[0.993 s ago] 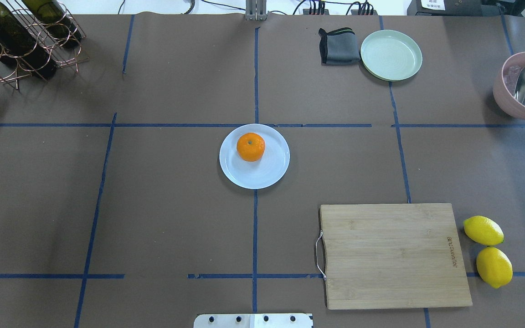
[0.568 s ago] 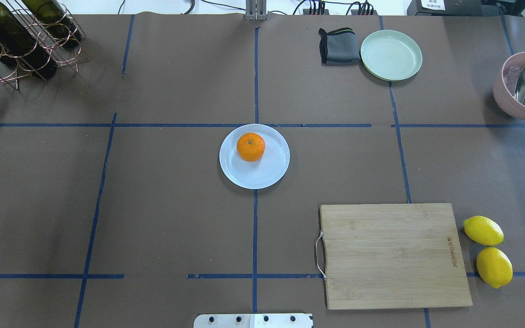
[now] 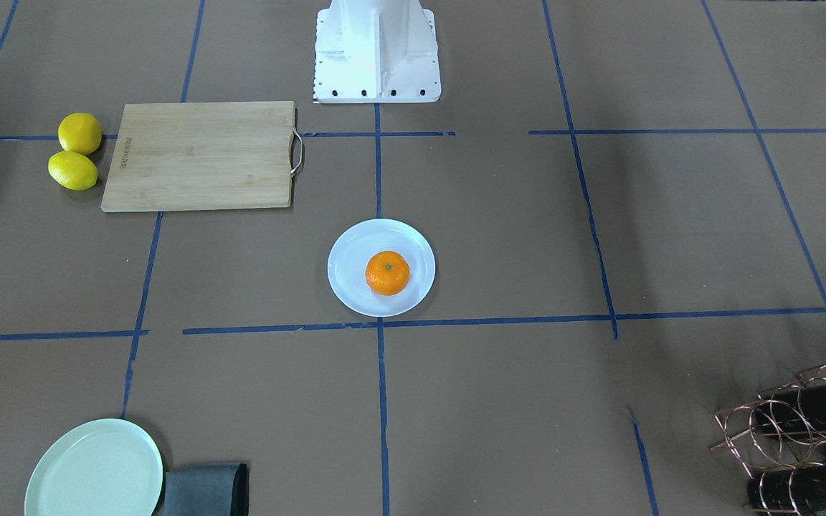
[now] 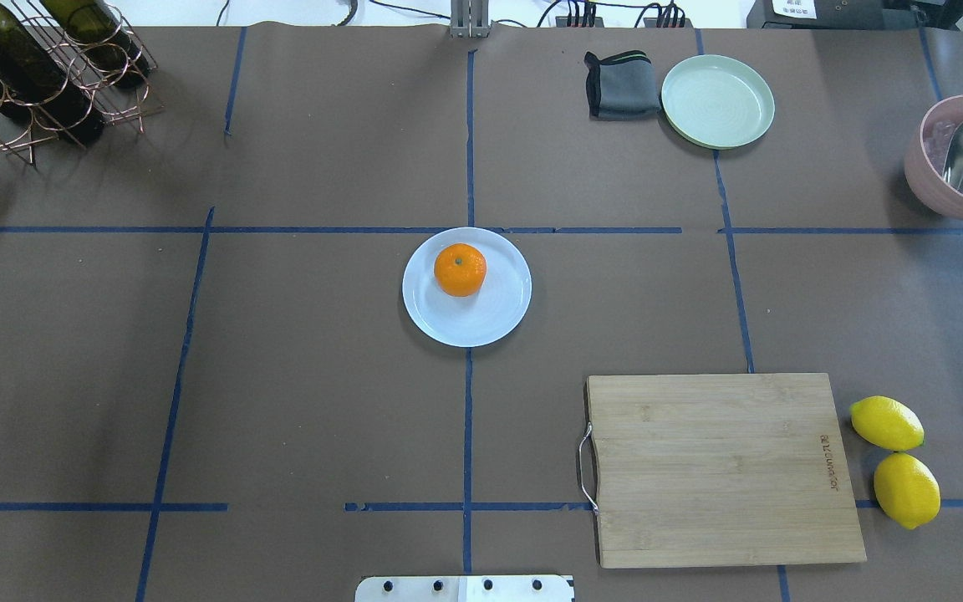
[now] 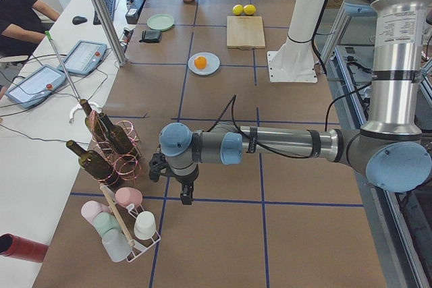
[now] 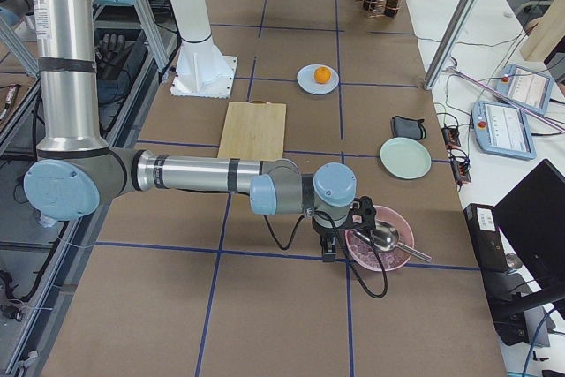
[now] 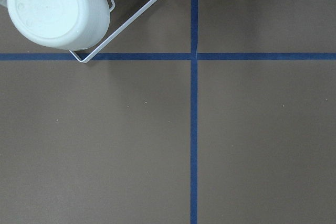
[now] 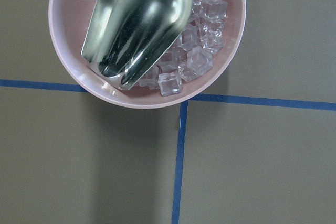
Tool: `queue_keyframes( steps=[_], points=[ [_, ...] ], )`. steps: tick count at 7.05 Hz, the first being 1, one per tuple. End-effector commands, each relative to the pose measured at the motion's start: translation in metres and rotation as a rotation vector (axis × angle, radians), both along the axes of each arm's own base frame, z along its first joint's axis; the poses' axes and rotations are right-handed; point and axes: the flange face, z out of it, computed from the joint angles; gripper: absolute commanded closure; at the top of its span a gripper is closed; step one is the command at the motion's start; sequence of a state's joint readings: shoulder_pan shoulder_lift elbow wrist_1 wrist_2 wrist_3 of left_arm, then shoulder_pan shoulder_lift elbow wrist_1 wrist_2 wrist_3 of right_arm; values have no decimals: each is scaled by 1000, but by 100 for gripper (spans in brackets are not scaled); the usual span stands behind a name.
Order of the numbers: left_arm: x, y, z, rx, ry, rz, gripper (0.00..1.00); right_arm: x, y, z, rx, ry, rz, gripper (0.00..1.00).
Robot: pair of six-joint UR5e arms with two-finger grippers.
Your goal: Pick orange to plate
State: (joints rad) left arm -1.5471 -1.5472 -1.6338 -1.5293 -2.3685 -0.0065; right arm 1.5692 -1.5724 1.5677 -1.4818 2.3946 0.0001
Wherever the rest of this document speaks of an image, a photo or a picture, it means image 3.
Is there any light blue plate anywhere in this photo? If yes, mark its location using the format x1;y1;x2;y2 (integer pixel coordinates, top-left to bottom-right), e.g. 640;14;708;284
327;219;437;317

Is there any upper yellow lemon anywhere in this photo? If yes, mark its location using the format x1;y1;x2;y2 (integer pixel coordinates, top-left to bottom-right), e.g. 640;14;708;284
57;113;104;156

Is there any wooden cutting board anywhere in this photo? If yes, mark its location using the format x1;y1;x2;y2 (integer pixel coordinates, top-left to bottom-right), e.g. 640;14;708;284
101;101;304;213

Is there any lower yellow lemon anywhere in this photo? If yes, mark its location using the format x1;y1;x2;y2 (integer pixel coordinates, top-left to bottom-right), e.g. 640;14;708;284
48;150;99;191

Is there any orange fruit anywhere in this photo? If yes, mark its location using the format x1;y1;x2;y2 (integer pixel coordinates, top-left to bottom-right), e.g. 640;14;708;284
364;249;411;296

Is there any dark glass wine bottle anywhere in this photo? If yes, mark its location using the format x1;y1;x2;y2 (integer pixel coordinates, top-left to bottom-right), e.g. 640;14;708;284
753;383;826;434

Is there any yellow lemon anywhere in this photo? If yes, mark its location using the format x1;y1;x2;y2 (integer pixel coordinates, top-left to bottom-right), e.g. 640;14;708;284
57;113;104;156
48;150;99;191

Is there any copper wire bottle rack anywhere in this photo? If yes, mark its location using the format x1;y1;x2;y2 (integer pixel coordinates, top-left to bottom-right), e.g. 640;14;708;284
714;365;826;515

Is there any folded grey cloth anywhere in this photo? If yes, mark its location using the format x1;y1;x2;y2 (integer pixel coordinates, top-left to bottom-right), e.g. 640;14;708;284
163;462;250;515

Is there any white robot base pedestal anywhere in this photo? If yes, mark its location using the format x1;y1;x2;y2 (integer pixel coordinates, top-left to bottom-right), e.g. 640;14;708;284
313;1;442;104

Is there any light green plate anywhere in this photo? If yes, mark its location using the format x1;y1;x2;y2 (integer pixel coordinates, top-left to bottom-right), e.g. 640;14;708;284
24;419;164;515

